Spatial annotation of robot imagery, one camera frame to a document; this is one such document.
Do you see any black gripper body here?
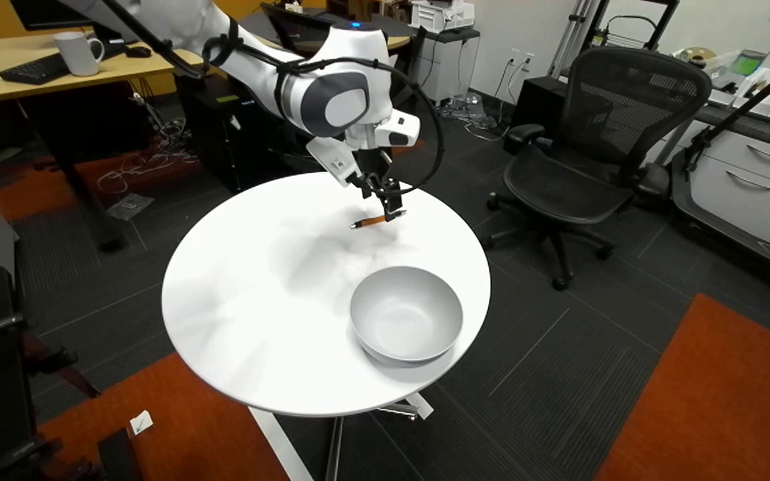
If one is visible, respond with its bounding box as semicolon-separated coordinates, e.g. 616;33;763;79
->
306;134;385;200

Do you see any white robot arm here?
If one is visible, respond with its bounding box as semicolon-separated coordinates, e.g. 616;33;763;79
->
59;0;421;223

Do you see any white ceramic bowl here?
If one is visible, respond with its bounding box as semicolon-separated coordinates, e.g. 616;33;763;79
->
351;264;462;363

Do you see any black mesh office chair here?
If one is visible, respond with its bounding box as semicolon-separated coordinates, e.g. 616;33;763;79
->
488;47;711;290

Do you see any wooden desk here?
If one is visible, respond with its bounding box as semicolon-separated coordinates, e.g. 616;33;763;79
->
0;25;206;251

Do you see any white mug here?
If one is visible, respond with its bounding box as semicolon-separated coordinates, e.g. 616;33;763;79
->
53;33;104;79

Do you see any black keyboard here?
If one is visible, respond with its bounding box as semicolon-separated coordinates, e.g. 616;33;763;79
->
0;53;71;87

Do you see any white drawer cabinet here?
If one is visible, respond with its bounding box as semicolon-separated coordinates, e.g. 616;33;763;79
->
690;131;770;243

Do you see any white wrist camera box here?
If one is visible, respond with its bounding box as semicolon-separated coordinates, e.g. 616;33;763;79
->
374;109;421;147

